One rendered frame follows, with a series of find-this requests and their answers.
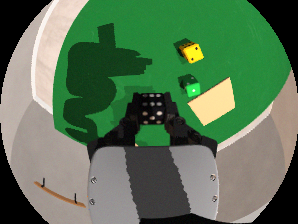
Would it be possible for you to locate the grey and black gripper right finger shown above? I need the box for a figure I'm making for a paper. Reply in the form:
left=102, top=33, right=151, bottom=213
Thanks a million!
left=164, top=92, right=218, bottom=158

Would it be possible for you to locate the black die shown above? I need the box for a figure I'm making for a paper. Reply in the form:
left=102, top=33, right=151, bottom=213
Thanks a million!
left=138, top=93, right=166, bottom=125

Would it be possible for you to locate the green die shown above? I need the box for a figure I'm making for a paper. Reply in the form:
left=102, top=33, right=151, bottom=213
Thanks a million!
left=182, top=77, right=200, bottom=97

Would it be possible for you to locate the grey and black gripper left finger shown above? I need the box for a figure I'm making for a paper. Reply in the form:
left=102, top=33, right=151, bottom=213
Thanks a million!
left=87, top=92, right=140, bottom=163

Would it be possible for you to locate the yellow die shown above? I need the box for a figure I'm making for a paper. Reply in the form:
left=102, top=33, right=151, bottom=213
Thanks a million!
left=179, top=41, right=203, bottom=63

